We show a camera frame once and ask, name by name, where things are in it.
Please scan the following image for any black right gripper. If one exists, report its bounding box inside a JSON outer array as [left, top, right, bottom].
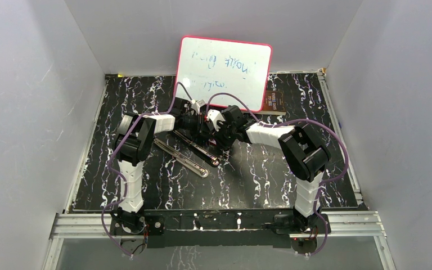
[[209, 119, 236, 151]]

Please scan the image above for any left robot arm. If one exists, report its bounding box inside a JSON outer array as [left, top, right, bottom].
[[108, 97, 206, 234]]

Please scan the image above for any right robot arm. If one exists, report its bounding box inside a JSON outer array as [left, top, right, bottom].
[[203, 105, 331, 233]]

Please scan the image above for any brown Three Days book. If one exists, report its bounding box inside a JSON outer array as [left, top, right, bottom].
[[259, 90, 286, 115]]

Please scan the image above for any pink framed whiteboard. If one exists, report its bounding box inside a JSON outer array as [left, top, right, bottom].
[[174, 35, 272, 112]]

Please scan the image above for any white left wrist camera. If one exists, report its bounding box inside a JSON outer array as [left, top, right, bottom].
[[190, 100, 206, 114]]

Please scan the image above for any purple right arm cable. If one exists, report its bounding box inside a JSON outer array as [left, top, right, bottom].
[[205, 92, 350, 258]]

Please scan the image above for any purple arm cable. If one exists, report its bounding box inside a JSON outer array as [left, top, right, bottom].
[[205, 92, 350, 258], [100, 81, 195, 258]]

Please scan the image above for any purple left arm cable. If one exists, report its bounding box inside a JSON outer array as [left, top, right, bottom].
[[100, 81, 195, 258]]

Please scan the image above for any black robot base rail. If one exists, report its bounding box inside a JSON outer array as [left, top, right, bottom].
[[111, 208, 330, 250]]

